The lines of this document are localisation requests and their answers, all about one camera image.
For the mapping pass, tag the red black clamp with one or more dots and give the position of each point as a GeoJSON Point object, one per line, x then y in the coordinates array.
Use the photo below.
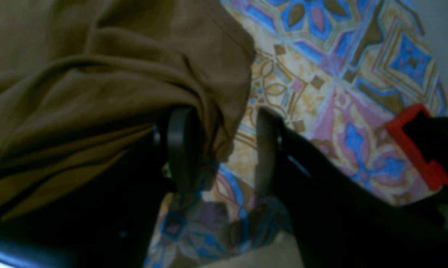
{"type": "Point", "coordinates": [424, 140]}

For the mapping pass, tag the patterned tablecloth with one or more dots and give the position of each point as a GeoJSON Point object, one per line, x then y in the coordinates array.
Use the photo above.
{"type": "Point", "coordinates": [337, 71]}

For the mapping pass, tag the brown t-shirt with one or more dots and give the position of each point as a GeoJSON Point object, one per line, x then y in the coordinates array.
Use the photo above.
{"type": "Point", "coordinates": [82, 80]}

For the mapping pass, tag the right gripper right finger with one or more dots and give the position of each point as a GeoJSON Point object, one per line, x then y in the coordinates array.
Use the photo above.
{"type": "Point", "coordinates": [336, 223]}

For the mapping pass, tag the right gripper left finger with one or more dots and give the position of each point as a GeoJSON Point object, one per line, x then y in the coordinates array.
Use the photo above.
{"type": "Point", "coordinates": [109, 221]}

